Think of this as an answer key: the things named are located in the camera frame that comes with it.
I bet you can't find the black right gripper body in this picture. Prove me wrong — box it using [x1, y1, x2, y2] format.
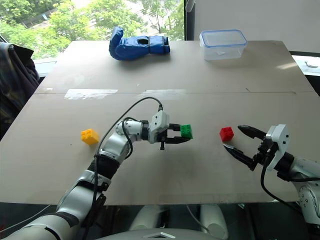
[252, 137, 279, 166]

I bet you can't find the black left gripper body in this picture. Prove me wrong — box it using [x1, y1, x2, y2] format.
[156, 123, 176, 151]

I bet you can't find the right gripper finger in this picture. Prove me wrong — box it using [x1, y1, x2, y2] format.
[222, 143, 258, 172]
[237, 124, 266, 141]

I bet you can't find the green toy brick cube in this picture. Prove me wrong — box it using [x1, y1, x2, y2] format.
[179, 124, 194, 140]

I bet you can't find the red toy brick cube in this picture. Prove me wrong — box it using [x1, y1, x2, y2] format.
[219, 126, 235, 143]

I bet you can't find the white rounded robot leg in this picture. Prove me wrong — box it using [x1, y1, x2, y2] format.
[129, 204, 172, 231]
[199, 204, 229, 240]

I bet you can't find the yellow toy brick cube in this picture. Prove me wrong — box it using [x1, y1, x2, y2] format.
[80, 128, 100, 146]

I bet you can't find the blue boxing glove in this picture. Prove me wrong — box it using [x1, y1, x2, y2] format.
[108, 26, 172, 62]

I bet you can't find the clear container with blue lid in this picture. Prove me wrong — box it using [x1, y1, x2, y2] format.
[198, 29, 249, 62]

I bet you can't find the silver robot torso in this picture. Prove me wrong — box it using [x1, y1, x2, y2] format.
[96, 226, 227, 240]

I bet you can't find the dark plaid jacket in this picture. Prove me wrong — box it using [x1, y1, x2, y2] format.
[0, 41, 41, 141]

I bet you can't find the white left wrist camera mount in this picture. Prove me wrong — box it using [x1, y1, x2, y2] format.
[148, 110, 171, 145]

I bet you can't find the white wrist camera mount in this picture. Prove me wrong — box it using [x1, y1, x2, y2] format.
[264, 123, 290, 172]
[148, 110, 171, 145]

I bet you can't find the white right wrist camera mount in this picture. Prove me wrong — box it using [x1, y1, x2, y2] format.
[264, 123, 290, 172]

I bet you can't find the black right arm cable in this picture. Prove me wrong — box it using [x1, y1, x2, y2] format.
[260, 149, 305, 214]

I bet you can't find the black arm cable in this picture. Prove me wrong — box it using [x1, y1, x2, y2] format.
[260, 149, 305, 214]
[81, 96, 165, 236]

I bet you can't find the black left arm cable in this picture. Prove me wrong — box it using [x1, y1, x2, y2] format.
[81, 96, 165, 236]

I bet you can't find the thin white cable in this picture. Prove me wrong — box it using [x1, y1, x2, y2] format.
[185, 204, 210, 232]
[0, 204, 52, 232]

